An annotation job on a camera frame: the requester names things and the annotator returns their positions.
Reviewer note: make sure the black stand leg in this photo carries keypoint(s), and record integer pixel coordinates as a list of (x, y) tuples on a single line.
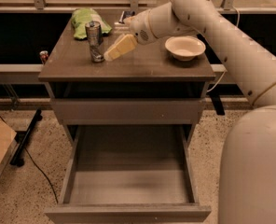
[(22, 139), (216, 101)]

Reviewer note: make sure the white bowl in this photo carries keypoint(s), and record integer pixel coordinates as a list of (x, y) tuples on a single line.
[(184, 48)]

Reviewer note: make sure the green chip bag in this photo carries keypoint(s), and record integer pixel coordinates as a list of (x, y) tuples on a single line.
[(84, 15)]

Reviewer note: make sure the black stand leg left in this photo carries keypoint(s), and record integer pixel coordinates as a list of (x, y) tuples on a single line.
[(22, 139)]

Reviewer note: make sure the silver redbull can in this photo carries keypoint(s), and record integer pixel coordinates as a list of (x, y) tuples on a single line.
[(95, 40)]

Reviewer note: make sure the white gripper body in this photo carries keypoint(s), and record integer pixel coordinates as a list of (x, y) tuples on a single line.
[(140, 28)]

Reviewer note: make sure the grey upper drawer front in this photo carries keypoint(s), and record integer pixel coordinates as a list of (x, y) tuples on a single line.
[(128, 111)]

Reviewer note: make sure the grey drawer cabinet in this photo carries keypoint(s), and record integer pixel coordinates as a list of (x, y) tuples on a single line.
[(148, 73)]

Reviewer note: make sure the black stand leg right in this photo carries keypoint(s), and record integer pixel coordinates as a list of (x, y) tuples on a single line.
[(216, 101)]

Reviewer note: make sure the open grey bottom drawer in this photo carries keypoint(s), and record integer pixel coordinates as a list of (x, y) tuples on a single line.
[(129, 174)]

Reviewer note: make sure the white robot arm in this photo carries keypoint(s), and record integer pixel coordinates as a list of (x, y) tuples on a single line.
[(247, 183)]

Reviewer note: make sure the red soda can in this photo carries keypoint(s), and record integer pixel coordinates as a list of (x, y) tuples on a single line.
[(43, 56)]

